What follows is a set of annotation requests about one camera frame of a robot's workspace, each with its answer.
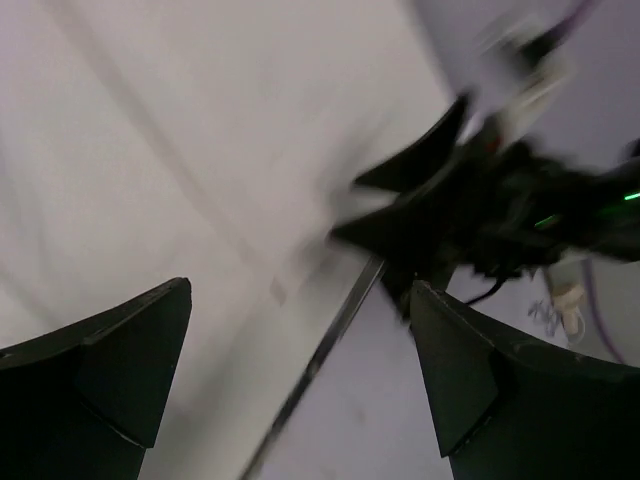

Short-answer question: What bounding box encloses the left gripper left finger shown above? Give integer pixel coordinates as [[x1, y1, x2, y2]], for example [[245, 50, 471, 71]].
[[1, 277, 192, 479]]

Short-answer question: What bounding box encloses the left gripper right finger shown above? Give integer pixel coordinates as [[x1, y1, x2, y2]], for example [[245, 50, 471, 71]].
[[410, 282, 639, 480]]

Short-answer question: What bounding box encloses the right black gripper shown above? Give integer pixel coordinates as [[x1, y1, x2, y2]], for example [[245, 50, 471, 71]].
[[329, 94, 639, 280]]

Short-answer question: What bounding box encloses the white green raglan t-shirt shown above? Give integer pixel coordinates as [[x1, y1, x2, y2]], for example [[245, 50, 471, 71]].
[[0, 0, 451, 381]]

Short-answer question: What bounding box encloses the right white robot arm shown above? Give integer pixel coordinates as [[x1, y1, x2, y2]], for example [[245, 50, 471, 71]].
[[329, 2, 639, 282]]

